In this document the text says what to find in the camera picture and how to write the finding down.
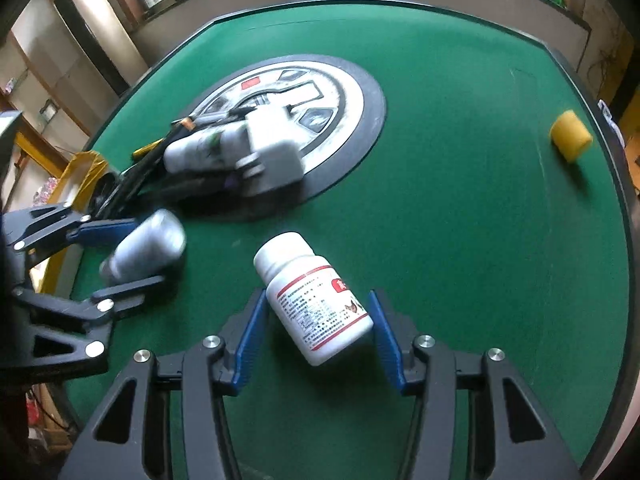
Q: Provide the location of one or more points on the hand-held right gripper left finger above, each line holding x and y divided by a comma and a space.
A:
250, 332

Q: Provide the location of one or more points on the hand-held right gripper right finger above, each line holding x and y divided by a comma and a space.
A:
386, 345

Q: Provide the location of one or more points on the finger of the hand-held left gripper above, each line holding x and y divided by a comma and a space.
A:
102, 230
130, 294

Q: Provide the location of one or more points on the grey white plastic bottle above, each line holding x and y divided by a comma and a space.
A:
145, 247

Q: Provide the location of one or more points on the yellow edged cardboard box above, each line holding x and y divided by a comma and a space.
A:
75, 180

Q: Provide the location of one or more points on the white pill bottle red label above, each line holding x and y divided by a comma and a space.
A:
315, 305

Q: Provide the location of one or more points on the black pen gold tip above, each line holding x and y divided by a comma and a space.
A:
146, 150

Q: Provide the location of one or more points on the white bottle green mark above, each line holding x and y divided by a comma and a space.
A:
192, 152

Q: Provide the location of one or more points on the white rectangular box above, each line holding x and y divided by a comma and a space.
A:
272, 152

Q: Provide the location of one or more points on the yellow metal rack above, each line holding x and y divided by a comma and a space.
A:
30, 147

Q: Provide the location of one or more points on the standing air conditioner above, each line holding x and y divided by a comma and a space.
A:
95, 35

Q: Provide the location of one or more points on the round table centre panel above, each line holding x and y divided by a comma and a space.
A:
345, 110

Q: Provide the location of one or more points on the yellow foam cylinder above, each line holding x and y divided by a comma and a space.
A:
570, 135

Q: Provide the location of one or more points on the wall switch box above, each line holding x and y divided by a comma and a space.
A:
48, 110

